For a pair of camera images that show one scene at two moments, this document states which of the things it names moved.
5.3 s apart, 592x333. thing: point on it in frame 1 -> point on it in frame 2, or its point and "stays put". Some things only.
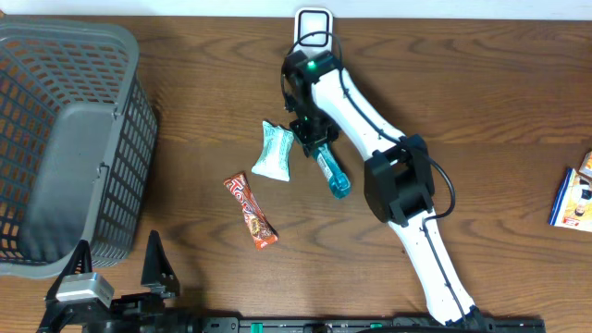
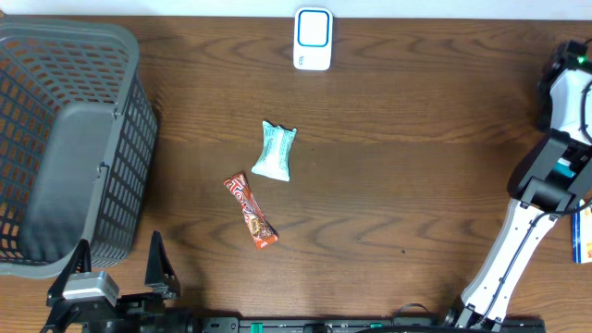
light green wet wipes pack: [275, 159] stays put
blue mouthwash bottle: [338, 180] -> [562, 166]
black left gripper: [159, 275] stays put
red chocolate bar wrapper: [257, 224] stays put
